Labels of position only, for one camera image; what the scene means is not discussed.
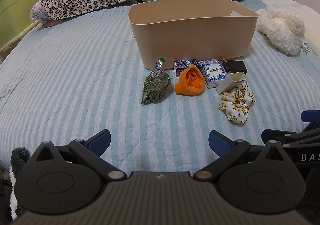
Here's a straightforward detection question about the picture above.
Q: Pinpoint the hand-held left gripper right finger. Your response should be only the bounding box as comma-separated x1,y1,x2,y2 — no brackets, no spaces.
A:
194,130,292,181

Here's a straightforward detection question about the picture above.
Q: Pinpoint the orange knitted cloth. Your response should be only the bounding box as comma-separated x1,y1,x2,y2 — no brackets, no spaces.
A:
174,65,205,96

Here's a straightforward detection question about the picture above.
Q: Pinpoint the pink cloth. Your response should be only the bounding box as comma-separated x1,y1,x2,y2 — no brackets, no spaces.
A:
30,4,62,27

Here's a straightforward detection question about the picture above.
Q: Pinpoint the open white box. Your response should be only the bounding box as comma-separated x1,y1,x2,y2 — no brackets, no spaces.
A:
216,72,247,94

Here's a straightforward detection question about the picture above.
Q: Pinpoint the white fluffy plush toy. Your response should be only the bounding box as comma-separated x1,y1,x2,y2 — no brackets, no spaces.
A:
255,5,306,56

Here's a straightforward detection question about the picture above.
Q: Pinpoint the purple printed box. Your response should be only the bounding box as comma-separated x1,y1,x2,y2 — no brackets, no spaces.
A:
173,59,200,78

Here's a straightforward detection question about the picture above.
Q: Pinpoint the blue striped bed quilt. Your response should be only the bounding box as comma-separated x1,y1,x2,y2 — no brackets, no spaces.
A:
0,0,320,178

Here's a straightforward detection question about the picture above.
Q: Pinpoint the green wooden furniture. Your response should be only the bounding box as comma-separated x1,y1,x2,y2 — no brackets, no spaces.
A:
0,0,46,61

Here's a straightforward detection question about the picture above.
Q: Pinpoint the black box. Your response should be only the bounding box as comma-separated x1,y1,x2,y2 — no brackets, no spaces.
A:
222,58,248,76

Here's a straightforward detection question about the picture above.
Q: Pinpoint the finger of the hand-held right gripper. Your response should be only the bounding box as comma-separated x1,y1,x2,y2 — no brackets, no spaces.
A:
261,129,320,151
301,110,320,133

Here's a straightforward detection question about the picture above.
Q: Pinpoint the clear bag of dried herbs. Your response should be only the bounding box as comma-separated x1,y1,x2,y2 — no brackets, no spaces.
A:
140,57,172,105

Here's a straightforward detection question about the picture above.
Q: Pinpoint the beige plastic storage basket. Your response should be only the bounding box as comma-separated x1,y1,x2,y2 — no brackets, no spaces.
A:
128,0,259,70

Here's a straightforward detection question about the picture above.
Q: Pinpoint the blue and white patterned box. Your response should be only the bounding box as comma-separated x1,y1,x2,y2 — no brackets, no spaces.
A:
199,59,229,89

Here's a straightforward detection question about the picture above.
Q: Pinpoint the dark fuzzy cloth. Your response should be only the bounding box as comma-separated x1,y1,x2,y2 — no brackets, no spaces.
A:
10,147,31,180
296,163,320,217

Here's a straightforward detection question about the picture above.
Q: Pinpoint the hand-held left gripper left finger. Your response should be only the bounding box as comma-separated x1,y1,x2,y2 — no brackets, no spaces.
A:
30,129,127,182

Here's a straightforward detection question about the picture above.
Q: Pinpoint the yellow floral white cloth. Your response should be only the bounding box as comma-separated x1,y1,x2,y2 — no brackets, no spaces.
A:
218,82,256,124

